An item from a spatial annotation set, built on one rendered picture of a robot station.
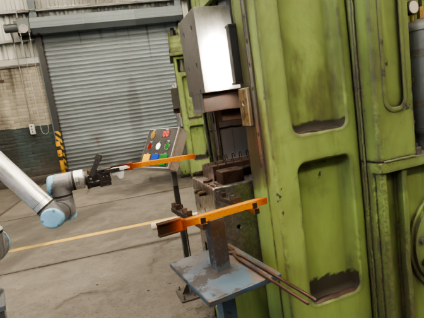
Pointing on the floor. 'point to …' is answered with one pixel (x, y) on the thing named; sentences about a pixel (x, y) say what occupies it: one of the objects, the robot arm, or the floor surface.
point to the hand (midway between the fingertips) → (126, 165)
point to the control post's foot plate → (183, 293)
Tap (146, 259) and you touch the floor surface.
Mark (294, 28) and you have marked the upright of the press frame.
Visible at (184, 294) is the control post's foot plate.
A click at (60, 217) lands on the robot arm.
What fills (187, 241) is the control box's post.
